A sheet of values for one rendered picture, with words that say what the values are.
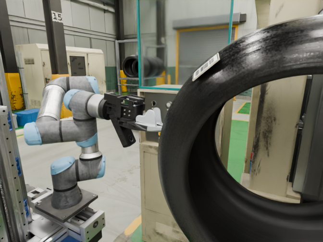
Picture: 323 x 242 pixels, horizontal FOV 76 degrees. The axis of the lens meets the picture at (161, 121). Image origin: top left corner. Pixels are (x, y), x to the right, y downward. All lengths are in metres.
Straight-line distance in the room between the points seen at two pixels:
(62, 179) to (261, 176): 0.89
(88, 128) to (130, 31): 11.69
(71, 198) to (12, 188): 0.26
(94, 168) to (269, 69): 0.95
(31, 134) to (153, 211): 1.11
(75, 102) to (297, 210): 0.76
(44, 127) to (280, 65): 0.66
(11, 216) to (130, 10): 11.83
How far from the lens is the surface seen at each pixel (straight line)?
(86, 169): 1.14
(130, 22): 12.42
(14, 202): 1.19
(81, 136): 0.74
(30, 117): 5.94
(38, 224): 1.34
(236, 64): 0.38
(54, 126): 0.75
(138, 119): 0.58
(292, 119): 0.81
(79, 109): 0.71
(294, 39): 0.39
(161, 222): 1.66
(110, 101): 0.63
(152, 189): 1.54
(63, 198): 1.21
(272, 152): 0.84
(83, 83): 1.07
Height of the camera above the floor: 1.41
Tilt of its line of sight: 15 degrees down
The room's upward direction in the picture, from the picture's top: straight up
